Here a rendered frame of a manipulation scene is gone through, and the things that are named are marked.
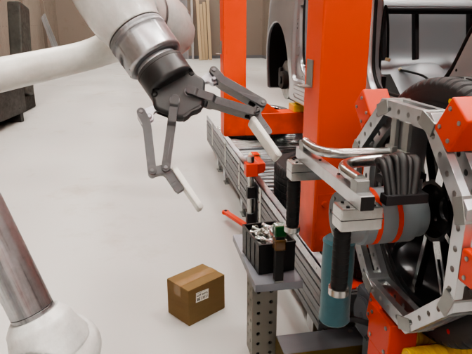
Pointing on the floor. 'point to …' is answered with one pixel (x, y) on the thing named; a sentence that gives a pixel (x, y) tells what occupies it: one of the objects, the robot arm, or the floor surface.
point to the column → (261, 320)
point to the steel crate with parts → (12, 105)
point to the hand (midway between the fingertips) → (236, 177)
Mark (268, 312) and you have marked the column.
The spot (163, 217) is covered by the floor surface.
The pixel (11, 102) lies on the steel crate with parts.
